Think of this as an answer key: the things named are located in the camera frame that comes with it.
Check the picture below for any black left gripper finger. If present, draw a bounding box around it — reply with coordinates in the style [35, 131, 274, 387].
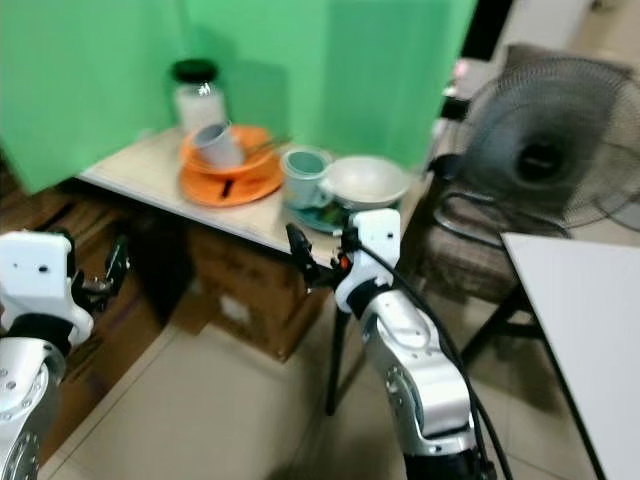
[104, 234, 132, 303]

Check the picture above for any teal plate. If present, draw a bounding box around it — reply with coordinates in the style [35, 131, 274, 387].
[287, 196, 373, 237]

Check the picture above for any white bowl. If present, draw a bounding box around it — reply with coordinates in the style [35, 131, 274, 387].
[322, 155, 412, 212]

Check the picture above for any brown cardboard box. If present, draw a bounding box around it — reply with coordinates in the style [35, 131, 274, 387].
[172, 222, 329, 363]

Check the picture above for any pale teal mug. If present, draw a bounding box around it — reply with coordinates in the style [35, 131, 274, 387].
[280, 147, 334, 210]

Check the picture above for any black table leg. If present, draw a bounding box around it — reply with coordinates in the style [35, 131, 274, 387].
[324, 268, 355, 417]

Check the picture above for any large orange plate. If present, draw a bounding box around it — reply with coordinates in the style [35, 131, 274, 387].
[179, 150, 286, 208]

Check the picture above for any orange bowl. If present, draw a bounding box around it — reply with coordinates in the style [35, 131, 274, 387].
[181, 124, 274, 178]

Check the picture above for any wooden chopstick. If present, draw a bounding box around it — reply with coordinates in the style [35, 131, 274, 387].
[245, 137, 293, 161]

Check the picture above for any grey cup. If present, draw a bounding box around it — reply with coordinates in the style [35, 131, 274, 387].
[194, 122, 247, 170]

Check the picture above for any glass jar black lid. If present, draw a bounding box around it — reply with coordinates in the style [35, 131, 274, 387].
[172, 58, 228, 137]

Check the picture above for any green backdrop screen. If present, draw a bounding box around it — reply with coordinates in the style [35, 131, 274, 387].
[0, 0, 479, 197]

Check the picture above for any black electric fan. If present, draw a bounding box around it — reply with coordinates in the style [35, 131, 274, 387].
[444, 55, 640, 232]

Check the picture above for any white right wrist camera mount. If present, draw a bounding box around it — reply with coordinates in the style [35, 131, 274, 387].
[334, 207, 404, 317]

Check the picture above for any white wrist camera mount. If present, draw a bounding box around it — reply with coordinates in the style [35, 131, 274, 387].
[0, 230, 83, 337]
[334, 207, 404, 317]

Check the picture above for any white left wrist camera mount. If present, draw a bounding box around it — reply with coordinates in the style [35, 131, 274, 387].
[0, 230, 83, 337]

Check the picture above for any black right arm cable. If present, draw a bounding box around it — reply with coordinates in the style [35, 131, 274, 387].
[360, 242, 513, 480]

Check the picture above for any white table black frame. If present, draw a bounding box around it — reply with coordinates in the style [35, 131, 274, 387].
[502, 232, 640, 480]

